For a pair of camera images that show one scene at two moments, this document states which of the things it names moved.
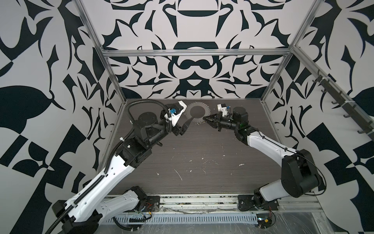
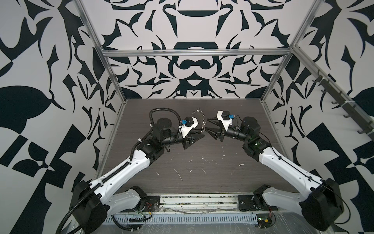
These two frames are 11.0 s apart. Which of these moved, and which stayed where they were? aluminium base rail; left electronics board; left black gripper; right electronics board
Moved: left black gripper
Stayed: aluminium base rail; right electronics board; left electronics board
